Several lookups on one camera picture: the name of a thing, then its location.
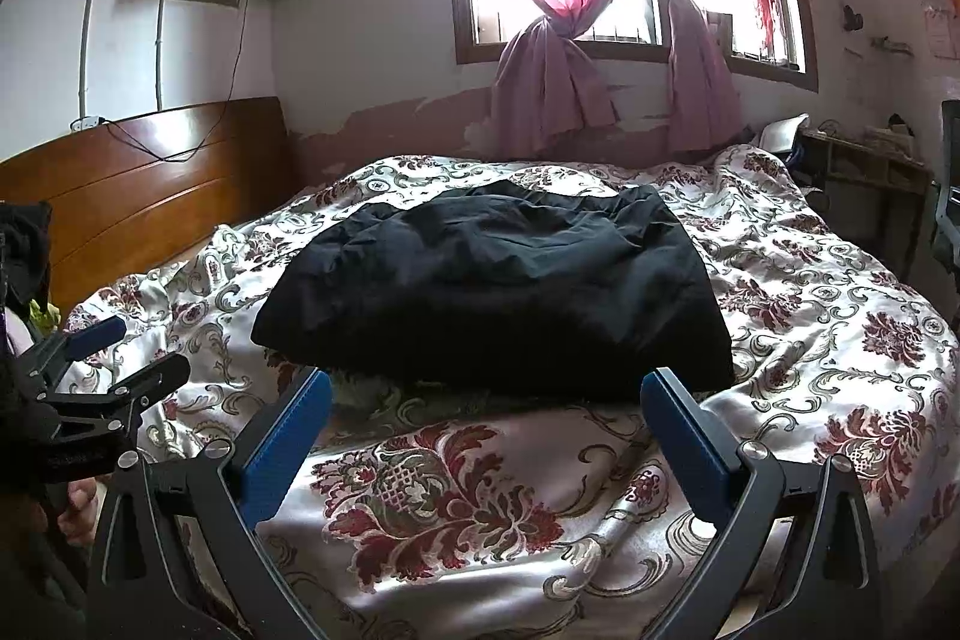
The wooden headboard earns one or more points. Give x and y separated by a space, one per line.
150 183

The wooden desk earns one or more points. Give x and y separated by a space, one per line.
870 175

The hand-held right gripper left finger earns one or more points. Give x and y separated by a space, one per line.
277 449

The white power strip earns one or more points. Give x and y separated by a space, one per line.
85 123

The yellow-green item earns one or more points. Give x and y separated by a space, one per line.
43 314

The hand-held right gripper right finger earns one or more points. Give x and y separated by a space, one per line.
686 449

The dark navy padded jacket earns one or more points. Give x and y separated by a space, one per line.
487 295

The floral satin bedspread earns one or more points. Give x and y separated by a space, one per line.
810 347

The pink tied curtain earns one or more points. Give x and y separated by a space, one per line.
547 78
701 85

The person's left hand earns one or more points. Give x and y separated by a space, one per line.
79 512

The white wall pipe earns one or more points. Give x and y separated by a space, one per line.
86 33
159 55

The black clothes pile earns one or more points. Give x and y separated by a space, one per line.
22 250

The wall poster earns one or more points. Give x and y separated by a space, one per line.
937 18

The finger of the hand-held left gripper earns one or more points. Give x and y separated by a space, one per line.
154 374
94 332

